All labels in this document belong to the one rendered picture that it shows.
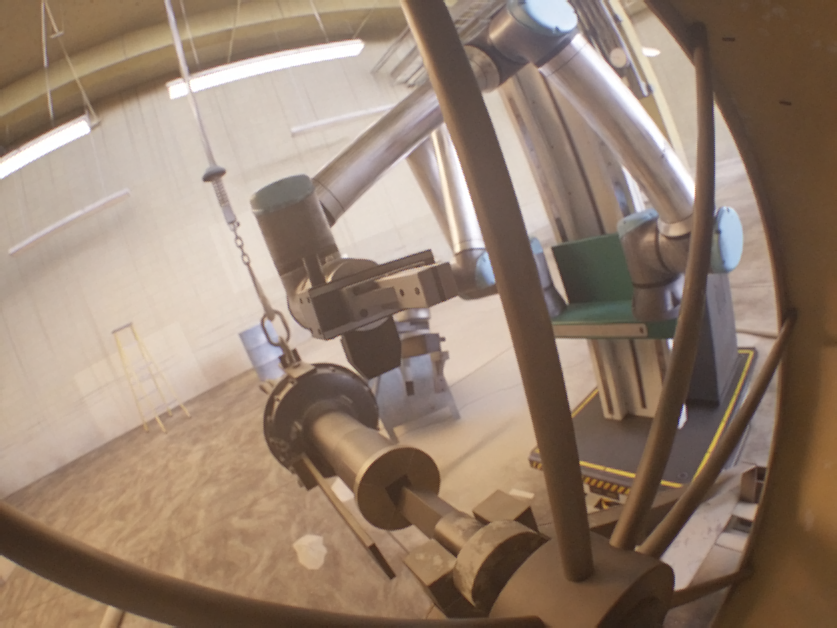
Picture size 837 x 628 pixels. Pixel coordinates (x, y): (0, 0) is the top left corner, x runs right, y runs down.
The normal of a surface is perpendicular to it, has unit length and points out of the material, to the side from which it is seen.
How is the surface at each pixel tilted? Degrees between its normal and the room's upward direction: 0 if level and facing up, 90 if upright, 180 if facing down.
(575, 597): 10
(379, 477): 90
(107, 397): 90
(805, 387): 74
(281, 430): 81
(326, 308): 90
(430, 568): 0
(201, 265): 90
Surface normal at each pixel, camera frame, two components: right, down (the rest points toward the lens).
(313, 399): 0.47, 0.00
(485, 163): -0.07, 0.18
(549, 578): -0.50, -0.83
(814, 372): -0.86, 0.20
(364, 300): -0.48, 0.29
